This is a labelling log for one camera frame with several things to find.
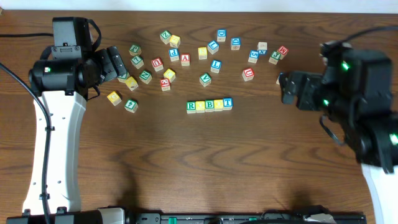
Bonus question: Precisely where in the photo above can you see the green Z block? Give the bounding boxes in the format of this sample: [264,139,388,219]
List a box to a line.
[160,30,172,45]

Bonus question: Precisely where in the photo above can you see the red u block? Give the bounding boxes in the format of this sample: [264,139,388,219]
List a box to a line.
[151,57,164,72]
[242,68,255,82]

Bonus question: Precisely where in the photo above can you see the red E block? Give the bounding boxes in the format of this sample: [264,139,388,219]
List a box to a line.
[160,78,171,91]

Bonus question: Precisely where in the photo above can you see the green j block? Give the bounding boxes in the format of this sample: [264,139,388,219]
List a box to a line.
[269,51,281,65]
[129,44,142,56]

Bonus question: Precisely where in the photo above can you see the yellow O block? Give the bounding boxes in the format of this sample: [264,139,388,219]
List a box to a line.
[195,101,205,113]

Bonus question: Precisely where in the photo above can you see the green V block left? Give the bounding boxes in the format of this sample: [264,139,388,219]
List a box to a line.
[118,72,130,83]

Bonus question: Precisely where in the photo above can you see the green B block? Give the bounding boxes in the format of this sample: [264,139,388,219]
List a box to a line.
[205,100,215,113]

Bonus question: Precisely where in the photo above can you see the yellow K block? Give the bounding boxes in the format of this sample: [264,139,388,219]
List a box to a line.
[124,77,139,91]

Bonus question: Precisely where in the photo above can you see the green J block left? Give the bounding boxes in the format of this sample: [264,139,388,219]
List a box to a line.
[129,44,142,56]

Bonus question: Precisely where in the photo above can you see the blue d block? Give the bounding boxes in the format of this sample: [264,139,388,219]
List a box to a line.
[216,29,226,42]
[231,37,241,50]

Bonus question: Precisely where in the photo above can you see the red U block left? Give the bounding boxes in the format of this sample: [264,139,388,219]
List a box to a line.
[151,57,164,72]

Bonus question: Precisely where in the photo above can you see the yellow C block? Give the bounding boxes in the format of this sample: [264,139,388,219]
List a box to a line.
[164,68,176,83]

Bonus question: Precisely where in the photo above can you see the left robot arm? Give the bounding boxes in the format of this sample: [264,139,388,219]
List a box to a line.
[6,46,130,223]

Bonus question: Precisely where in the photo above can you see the green 7 block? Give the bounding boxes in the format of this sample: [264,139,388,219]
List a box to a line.
[131,55,144,69]

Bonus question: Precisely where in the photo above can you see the red U block right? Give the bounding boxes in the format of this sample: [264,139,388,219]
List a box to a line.
[242,68,255,82]

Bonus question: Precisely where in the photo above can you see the blue D block right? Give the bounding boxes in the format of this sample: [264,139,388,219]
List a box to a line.
[231,37,241,50]

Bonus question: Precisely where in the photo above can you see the blue D block top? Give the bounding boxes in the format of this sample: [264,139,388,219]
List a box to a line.
[216,29,226,42]

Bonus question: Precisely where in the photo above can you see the blue 5 block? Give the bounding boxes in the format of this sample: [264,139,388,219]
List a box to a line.
[248,50,259,63]

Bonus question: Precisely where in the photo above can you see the green R block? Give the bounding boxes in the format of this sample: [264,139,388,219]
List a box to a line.
[187,101,196,114]

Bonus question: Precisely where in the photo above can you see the white X block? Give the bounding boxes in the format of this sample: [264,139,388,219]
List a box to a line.
[257,42,267,55]

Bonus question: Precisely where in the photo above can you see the green N block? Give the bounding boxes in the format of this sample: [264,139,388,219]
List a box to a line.
[139,70,152,85]

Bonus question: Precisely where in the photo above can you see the red A block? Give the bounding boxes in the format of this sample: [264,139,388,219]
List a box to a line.
[180,54,190,66]

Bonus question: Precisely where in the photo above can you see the red M block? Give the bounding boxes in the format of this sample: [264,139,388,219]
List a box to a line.
[277,45,289,60]

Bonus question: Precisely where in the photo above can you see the yellow S block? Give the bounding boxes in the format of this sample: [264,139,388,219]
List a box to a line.
[169,35,181,49]

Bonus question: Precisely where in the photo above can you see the green v block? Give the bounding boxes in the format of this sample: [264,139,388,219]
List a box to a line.
[200,73,212,87]
[118,72,130,83]

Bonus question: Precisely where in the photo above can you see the green 4 block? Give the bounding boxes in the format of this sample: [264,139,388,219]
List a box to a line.
[124,100,138,113]

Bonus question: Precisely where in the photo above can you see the blue I block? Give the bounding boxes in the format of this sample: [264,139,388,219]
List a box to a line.
[223,98,233,110]

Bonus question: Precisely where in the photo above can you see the green V block centre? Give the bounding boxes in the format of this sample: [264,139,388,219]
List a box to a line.
[200,73,212,87]

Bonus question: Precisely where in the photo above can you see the blue P block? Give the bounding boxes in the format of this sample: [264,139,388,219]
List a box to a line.
[169,49,180,62]

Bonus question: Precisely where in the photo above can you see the green J block right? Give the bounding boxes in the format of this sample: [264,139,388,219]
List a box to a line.
[269,51,281,65]

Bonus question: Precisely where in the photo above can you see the yellow G block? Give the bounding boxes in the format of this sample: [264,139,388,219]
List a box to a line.
[107,91,122,106]

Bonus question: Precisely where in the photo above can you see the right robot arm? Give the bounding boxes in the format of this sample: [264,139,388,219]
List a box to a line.
[278,49,397,223]

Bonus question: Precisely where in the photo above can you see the blue L block lower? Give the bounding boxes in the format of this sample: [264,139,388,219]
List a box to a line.
[211,60,222,73]

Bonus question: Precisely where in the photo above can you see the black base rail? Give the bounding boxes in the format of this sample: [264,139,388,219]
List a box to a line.
[124,212,368,224]

